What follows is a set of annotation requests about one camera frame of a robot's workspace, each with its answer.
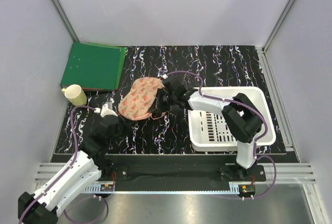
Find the green folder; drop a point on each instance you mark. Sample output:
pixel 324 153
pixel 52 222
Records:
pixel 94 67

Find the cream yellow mug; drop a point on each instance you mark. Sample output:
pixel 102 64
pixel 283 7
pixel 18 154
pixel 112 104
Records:
pixel 75 95

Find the black marble pattern mat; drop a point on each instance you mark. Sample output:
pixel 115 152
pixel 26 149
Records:
pixel 216 65

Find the white plastic basket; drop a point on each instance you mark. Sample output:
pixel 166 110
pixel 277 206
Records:
pixel 208 129

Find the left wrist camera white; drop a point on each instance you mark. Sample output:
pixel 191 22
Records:
pixel 106 110

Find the tulip print mesh laundry bag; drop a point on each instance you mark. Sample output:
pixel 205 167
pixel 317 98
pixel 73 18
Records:
pixel 136 104

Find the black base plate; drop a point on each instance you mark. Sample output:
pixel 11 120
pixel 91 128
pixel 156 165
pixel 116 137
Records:
pixel 148 173

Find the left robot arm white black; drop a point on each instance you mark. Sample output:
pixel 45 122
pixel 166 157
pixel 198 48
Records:
pixel 87 165

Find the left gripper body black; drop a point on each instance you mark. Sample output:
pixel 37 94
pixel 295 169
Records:
pixel 122 128

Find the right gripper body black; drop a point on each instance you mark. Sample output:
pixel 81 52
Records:
pixel 165 100

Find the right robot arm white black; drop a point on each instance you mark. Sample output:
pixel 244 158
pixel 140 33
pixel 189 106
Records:
pixel 244 121

